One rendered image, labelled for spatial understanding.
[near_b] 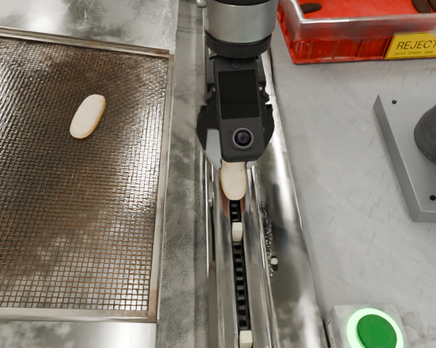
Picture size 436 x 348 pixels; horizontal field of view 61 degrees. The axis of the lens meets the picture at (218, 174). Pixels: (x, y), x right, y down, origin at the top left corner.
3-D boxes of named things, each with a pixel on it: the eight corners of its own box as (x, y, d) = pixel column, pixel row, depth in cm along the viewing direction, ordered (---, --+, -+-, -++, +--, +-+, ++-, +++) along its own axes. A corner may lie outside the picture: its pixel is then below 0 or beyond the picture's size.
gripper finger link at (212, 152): (219, 146, 58) (229, 99, 51) (220, 175, 54) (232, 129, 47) (199, 143, 57) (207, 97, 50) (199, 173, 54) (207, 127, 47)
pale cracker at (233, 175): (248, 200, 52) (249, 195, 51) (221, 201, 52) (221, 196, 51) (243, 148, 58) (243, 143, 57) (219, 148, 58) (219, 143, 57)
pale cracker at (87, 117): (90, 141, 54) (89, 136, 53) (64, 136, 54) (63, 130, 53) (110, 99, 61) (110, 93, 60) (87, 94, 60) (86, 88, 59)
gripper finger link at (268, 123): (274, 139, 51) (272, 89, 44) (276, 148, 50) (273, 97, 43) (240, 144, 51) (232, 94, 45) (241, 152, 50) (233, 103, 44)
